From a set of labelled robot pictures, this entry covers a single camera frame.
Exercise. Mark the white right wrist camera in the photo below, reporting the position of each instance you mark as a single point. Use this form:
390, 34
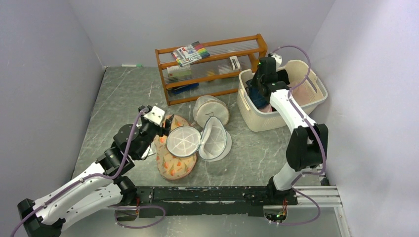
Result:
278, 59

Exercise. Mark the cream plastic laundry basket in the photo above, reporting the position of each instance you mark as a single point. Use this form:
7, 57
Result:
297, 69

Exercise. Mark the pink bra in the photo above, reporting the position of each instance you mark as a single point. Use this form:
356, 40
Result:
267, 109

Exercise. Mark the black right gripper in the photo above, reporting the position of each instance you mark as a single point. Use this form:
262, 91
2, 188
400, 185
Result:
253, 79

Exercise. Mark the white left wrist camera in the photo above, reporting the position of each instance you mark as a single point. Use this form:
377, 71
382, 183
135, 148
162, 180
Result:
156, 116

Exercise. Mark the floral orange laundry bag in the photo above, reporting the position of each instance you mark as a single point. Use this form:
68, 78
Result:
170, 166

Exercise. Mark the dark blue garment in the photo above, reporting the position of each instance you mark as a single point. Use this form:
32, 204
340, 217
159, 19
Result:
258, 100

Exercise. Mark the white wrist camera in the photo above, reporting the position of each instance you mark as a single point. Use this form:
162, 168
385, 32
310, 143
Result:
156, 116
278, 59

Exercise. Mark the green white marker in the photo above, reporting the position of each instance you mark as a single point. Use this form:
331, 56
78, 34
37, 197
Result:
131, 65

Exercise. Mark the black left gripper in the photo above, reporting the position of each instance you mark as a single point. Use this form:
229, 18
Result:
166, 129

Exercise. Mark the white clip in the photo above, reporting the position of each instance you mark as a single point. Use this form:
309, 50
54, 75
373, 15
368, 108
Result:
236, 66

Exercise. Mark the colour marker pack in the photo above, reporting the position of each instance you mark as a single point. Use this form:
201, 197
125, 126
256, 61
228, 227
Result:
190, 54

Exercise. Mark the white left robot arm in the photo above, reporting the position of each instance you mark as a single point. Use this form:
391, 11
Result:
101, 185

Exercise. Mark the beige mesh laundry bag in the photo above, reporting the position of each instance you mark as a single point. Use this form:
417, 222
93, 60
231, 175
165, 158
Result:
209, 106

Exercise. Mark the blue flat box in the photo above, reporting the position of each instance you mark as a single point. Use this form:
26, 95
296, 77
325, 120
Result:
181, 89

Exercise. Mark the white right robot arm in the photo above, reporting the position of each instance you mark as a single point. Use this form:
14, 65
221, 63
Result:
307, 147

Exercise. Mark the white mesh laundry bag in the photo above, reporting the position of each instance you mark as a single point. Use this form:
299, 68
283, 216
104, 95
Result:
212, 144

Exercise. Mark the black garment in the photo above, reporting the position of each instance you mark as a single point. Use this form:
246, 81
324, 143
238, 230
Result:
283, 76

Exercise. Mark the white green box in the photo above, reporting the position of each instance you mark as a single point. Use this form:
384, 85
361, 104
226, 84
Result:
178, 71

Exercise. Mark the aluminium frame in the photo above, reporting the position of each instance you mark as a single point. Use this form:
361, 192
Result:
310, 197

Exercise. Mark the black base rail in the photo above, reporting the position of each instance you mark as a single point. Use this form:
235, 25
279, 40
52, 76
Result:
212, 200

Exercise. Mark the pink garment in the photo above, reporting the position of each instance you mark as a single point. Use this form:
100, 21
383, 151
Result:
301, 96

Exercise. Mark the orange wooden shelf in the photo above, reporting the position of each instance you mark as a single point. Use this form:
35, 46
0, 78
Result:
248, 50

